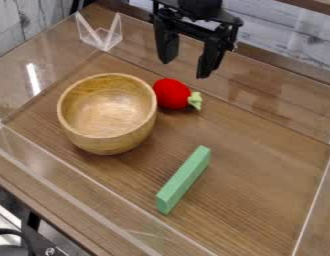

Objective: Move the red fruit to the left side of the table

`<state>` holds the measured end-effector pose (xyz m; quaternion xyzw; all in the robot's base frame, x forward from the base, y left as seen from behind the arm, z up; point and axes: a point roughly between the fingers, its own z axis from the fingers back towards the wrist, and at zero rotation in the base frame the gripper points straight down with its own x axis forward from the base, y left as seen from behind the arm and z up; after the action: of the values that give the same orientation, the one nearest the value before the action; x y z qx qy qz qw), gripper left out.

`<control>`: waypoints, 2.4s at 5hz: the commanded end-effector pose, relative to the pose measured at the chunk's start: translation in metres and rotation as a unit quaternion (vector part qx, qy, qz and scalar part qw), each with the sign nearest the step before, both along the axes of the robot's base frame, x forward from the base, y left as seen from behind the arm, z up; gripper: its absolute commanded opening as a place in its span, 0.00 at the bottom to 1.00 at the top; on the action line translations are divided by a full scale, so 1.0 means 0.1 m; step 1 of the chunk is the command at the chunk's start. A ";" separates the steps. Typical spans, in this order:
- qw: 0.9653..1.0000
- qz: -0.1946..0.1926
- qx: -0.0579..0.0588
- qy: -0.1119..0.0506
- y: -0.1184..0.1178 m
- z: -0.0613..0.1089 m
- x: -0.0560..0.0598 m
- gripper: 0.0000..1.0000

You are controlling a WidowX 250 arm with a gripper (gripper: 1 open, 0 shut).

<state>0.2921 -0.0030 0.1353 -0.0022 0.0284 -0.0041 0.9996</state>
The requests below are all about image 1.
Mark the black cable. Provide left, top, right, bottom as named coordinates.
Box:
left=0, top=228, right=32, bottom=256

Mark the green rectangular block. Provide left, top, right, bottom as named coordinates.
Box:
left=156, top=145, right=211, bottom=215

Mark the wooden bowl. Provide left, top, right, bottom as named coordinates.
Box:
left=56, top=73, right=157, bottom=155

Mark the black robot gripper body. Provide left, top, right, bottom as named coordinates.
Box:
left=152, top=0, right=243, bottom=43

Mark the clear acrylic corner bracket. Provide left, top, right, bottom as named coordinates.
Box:
left=75, top=13, right=123, bottom=52

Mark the clear acrylic tray wall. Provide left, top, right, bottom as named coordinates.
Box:
left=0, top=121, right=218, bottom=256

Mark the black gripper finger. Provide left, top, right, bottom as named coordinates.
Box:
left=153, top=16, right=180, bottom=64
left=196, top=36, right=227, bottom=79

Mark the red plush strawberry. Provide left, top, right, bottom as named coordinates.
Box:
left=153, top=78, right=203, bottom=110

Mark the black table leg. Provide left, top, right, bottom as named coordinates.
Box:
left=26, top=212, right=41, bottom=231

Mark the black metal base plate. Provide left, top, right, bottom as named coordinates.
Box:
left=21, top=226, right=68, bottom=256

